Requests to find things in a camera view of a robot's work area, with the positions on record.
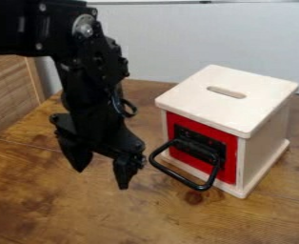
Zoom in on light wooden box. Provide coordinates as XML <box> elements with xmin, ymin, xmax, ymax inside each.
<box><xmin>154</xmin><ymin>65</ymin><xmax>299</xmax><ymax>198</ymax></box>

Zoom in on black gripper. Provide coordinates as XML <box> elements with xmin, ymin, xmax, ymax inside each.
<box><xmin>50</xmin><ymin>84</ymin><xmax>146</xmax><ymax>190</ymax></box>

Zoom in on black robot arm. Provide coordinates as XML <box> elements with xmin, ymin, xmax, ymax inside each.
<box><xmin>0</xmin><ymin>0</ymin><xmax>145</xmax><ymax>190</ymax></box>

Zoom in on red drawer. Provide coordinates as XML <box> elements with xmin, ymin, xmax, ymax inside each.
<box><xmin>166</xmin><ymin>112</ymin><xmax>237</xmax><ymax>184</ymax></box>

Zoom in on black metal drawer handle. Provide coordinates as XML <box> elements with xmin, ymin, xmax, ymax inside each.
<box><xmin>149</xmin><ymin>124</ymin><xmax>227</xmax><ymax>192</ymax></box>

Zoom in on wooden slatted panel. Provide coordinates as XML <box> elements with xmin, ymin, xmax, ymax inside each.
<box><xmin>0</xmin><ymin>55</ymin><xmax>45</xmax><ymax>132</ymax></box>

